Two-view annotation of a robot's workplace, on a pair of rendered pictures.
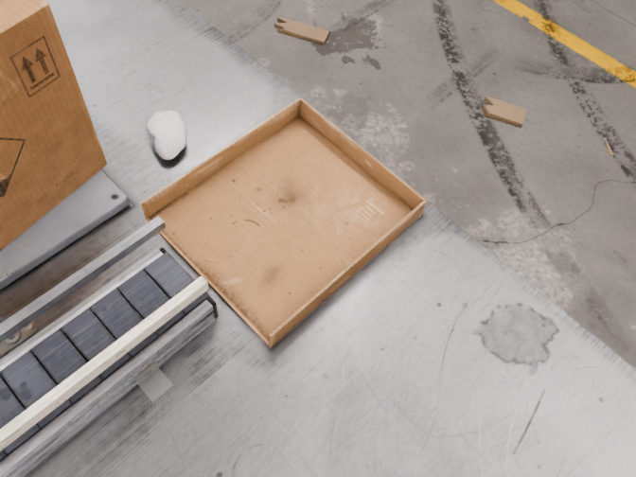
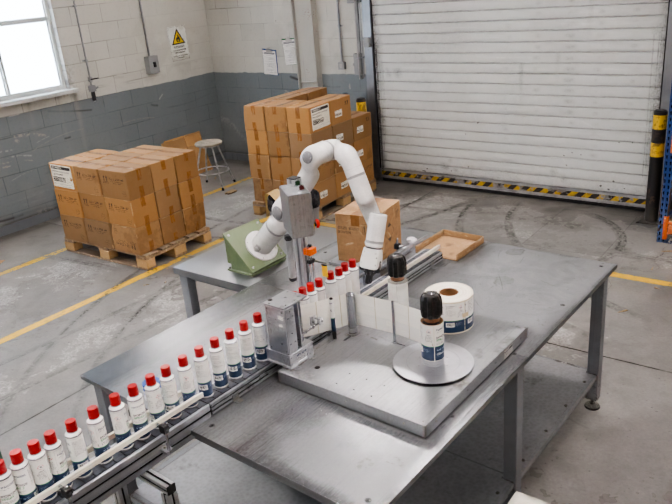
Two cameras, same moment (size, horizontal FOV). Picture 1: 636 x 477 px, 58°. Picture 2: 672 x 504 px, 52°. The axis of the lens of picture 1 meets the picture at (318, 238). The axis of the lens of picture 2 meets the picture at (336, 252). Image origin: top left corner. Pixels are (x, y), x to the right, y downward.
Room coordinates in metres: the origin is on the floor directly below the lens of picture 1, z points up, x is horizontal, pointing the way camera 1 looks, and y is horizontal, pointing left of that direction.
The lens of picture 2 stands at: (-3.16, 0.46, 2.28)
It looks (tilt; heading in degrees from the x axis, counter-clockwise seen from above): 22 degrees down; 3
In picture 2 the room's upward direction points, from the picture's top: 5 degrees counter-clockwise
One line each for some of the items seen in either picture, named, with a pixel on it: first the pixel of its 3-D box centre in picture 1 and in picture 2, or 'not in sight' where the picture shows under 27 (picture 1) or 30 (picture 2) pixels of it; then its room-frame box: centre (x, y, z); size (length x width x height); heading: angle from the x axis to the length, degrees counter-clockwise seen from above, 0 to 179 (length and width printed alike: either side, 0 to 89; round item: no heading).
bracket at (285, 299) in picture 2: not in sight; (284, 299); (-0.75, 0.82, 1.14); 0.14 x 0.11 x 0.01; 143
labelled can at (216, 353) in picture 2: not in sight; (217, 362); (-0.92, 1.08, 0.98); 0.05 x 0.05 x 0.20
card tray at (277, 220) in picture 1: (287, 209); (449, 244); (0.45, 0.05, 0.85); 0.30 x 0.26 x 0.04; 143
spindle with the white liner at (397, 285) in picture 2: not in sight; (397, 287); (-0.46, 0.38, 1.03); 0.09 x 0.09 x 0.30
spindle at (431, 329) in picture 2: not in sight; (431, 327); (-0.85, 0.27, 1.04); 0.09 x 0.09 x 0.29
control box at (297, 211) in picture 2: not in sight; (297, 210); (-0.38, 0.78, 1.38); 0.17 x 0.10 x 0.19; 18
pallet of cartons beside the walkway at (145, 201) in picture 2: not in sight; (130, 202); (3.08, 2.75, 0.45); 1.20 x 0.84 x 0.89; 57
